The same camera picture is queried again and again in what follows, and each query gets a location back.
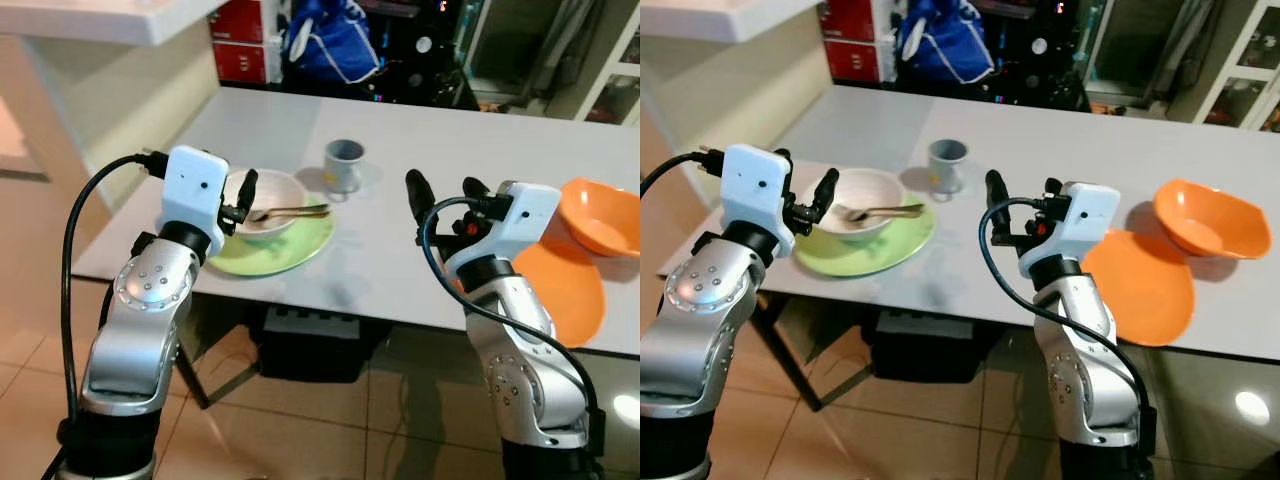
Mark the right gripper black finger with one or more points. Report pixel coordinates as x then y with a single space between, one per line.
477 188
420 200
1053 187
998 197

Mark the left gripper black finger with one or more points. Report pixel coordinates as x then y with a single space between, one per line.
248 192
827 192
783 157

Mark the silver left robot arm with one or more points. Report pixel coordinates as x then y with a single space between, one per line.
700 330
140 320

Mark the white bowl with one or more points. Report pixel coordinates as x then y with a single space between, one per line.
285 193
870 188

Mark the gold spoon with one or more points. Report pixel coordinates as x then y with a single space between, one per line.
895 210
300 210

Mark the grey cup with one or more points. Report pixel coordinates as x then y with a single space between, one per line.
947 170
343 170

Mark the light green plate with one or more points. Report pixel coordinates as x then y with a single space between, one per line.
290 255
880 255

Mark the orange bowl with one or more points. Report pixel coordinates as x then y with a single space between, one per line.
600 215
1210 220

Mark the red storage box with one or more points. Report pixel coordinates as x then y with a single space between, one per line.
852 62
848 20
240 63
237 20

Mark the orange plate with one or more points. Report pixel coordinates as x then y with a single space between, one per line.
570 295
1145 285

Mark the black metal table leg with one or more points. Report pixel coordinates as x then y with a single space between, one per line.
790 360
193 380

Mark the black box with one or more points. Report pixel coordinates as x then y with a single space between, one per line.
320 345
930 350

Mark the white counter slab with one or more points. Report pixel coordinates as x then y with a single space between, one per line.
100 18
720 15

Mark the blue bag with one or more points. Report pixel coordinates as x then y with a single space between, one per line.
330 45
945 45

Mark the white glass-door cabinet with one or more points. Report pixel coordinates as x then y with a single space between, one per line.
1245 90
615 90

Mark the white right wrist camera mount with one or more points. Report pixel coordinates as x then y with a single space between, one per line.
530 220
1090 220

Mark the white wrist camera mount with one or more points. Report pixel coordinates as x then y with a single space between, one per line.
1090 220
195 195
755 190
530 220

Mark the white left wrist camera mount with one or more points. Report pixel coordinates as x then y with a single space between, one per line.
195 195
755 190

